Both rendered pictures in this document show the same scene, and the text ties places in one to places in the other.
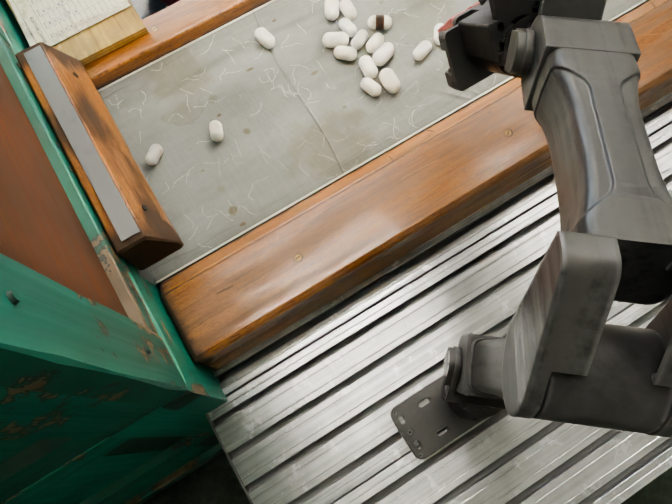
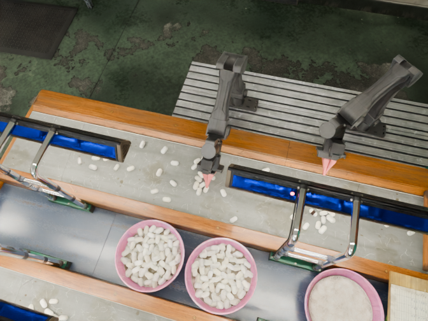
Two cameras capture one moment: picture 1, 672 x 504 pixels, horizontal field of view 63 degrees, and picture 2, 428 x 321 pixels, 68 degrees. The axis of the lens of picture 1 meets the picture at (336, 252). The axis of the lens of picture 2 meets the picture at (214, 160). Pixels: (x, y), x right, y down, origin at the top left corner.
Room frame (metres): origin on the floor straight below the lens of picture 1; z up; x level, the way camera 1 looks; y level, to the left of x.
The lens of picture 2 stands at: (1.00, -0.14, 2.00)
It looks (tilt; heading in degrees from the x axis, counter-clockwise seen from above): 66 degrees down; 228
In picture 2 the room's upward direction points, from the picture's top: 7 degrees counter-clockwise
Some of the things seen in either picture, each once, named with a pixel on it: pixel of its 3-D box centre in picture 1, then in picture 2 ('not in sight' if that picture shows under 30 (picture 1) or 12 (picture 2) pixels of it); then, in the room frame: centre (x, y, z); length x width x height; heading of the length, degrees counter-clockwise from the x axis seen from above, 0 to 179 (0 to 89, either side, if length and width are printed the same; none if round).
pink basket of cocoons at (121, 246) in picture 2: not in sight; (152, 255); (1.09, -0.47, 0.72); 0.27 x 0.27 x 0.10
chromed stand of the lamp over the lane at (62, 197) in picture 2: not in sight; (56, 169); (1.09, -0.94, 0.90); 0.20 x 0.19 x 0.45; 116
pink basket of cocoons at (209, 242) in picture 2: not in sight; (221, 274); (0.96, -0.22, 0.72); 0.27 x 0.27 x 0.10
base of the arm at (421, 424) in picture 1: (474, 391); (365, 122); (0.03, -0.15, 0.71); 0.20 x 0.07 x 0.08; 116
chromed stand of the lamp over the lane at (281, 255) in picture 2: not in sight; (309, 232); (0.67, -0.07, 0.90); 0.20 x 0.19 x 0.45; 116
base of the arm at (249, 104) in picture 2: not in sight; (237, 97); (0.29, -0.69, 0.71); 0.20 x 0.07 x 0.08; 116
